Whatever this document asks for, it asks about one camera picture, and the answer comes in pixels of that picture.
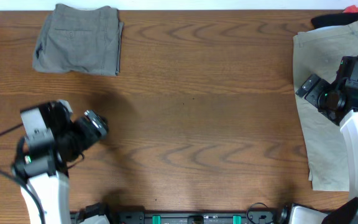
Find grey shorts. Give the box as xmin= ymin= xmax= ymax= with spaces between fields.
xmin=32 ymin=4 xmax=124 ymax=77

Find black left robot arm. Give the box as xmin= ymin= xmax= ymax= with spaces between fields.
xmin=12 ymin=108 xmax=109 ymax=223

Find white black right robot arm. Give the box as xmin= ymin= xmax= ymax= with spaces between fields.
xmin=287 ymin=74 xmax=358 ymax=223

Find beige khaki shorts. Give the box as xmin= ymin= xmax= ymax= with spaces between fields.
xmin=293 ymin=21 xmax=358 ymax=191

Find black garment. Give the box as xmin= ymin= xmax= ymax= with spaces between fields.
xmin=311 ymin=13 xmax=344 ymax=29

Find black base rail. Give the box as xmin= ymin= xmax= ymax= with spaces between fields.
xmin=70 ymin=203 xmax=290 ymax=224

